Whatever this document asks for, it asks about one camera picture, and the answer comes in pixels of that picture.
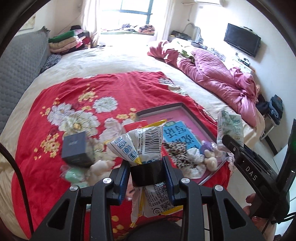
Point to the person's right hand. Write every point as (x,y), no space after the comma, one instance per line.
(260,223)

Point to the white dotted scrunchie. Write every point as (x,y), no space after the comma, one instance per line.
(192,164)

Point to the cream plush toy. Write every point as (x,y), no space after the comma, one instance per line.
(210,160)

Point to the pink quilted duvet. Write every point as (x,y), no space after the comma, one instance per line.
(236,88)

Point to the purple scrunchie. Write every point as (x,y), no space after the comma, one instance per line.
(206,146)

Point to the dark grey cube box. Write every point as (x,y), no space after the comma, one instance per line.
(77,150)

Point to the leopard print scrunchie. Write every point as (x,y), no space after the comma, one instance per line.
(178,153)

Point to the pink and blue book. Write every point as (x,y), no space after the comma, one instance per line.
(181,125)

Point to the shallow grey tray box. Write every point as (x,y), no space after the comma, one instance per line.
(221,176)

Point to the white curtain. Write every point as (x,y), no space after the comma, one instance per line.
(91,20)

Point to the black wall television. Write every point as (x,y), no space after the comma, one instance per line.
(243,39)

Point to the white plush toy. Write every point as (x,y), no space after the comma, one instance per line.
(98,171)

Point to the grey quilted headboard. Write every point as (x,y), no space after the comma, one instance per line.
(21,63)

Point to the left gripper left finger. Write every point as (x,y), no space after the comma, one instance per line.
(120,177)

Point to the pile of dark clothes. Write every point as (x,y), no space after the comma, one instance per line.
(273,108)

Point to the stack of folded clothes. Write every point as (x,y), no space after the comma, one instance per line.
(73,40)

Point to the red floral blanket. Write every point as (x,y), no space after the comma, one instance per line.
(99,106)

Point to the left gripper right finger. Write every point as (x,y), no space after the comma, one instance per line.
(172,180)

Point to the window with blue frame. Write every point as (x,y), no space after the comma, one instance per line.
(137,9)

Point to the clear plastic bag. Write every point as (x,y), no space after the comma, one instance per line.
(220,155)

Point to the green soft ball bag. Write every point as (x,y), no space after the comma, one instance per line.
(73,174)

